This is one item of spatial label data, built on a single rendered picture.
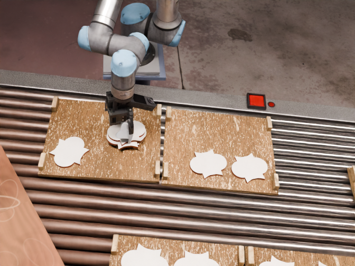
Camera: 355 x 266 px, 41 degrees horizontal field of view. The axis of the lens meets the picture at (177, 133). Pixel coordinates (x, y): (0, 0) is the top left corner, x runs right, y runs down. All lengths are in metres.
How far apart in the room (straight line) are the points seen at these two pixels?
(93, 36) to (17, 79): 0.53
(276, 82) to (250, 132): 1.68
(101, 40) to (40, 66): 1.87
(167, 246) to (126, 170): 0.31
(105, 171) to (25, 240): 0.39
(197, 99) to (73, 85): 0.50
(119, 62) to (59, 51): 2.07
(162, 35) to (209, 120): 0.39
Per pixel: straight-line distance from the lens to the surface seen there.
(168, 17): 1.87
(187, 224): 1.57
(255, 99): 1.96
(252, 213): 1.64
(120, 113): 1.56
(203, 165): 1.67
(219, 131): 1.80
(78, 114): 1.80
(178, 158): 1.69
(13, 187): 1.51
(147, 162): 1.66
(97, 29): 1.55
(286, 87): 3.47
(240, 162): 1.71
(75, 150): 1.68
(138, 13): 1.95
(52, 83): 1.95
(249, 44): 3.74
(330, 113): 2.05
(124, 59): 1.43
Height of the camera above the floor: 2.29
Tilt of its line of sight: 50 degrees down
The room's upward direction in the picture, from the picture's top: 10 degrees clockwise
